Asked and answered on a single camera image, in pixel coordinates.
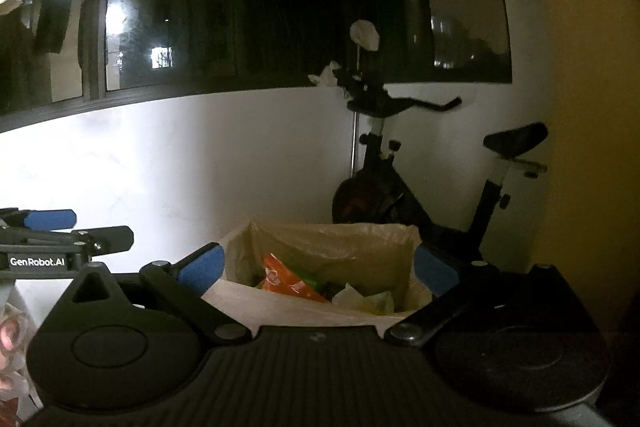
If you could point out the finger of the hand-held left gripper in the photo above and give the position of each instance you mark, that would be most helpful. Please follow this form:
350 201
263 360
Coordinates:
107 239
50 219

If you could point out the black exercise bike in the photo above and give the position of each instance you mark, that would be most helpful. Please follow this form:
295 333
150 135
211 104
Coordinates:
380 202

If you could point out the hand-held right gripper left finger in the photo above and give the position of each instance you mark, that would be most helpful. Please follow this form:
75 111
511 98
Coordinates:
200 269

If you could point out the metal pole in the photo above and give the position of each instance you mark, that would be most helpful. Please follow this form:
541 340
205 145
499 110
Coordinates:
354 147

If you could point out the clear plastic liner bag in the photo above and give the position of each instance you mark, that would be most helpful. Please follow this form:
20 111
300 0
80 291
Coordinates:
340 247

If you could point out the brown cardboard box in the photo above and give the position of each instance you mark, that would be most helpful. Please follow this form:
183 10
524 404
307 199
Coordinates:
240 307

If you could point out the pale snack packet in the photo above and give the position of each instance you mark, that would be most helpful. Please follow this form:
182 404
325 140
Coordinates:
362 299

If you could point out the wooden panel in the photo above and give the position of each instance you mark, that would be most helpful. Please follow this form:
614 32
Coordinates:
590 107

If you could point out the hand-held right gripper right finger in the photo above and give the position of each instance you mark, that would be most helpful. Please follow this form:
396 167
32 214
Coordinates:
435 272

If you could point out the crumpled white plastic bag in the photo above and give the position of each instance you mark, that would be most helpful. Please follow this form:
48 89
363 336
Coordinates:
325 76

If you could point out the red printed plastic bag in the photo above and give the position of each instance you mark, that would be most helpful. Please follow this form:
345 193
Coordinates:
12 357

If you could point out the orange snack packet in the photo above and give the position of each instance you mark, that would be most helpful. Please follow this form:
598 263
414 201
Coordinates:
285 279

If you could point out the green snack packet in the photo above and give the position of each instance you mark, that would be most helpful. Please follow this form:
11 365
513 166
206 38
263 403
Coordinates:
309 279

